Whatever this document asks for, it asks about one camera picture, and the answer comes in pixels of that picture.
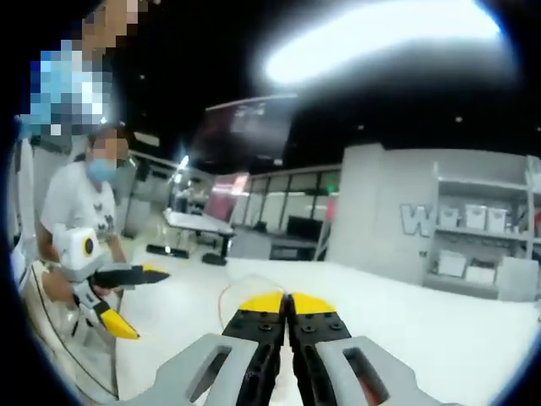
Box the clear resealable bag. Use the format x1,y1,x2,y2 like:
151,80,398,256
134,272,293,344

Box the grey metal shelving unit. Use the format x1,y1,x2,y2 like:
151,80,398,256
424,155,541,298

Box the grey desk with black leg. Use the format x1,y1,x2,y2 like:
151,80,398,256
161,208,236,266

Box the black monitor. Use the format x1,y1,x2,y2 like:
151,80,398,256
287,215,325,240

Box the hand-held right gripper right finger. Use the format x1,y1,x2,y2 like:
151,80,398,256
288,291,462,406

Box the black flat object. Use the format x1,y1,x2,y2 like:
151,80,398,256
145,242,188,259

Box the dark hanging ceiling banner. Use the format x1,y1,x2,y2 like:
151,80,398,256
192,94,299,167

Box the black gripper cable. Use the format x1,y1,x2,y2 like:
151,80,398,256
26,262,120,401

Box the ceiling light strip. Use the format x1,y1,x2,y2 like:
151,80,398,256
261,6,506,86

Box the rows of white storage bins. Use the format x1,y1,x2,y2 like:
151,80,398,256
436,204,509,285

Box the person's left hand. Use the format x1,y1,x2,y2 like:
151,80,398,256
44,269,78,304

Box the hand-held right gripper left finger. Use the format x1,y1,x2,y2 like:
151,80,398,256
120,291,289,406

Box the white leaning board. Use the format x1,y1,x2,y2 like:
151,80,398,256
495,255,540,302

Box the dark counter cabinet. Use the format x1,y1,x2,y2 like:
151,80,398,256
234,230,327,261

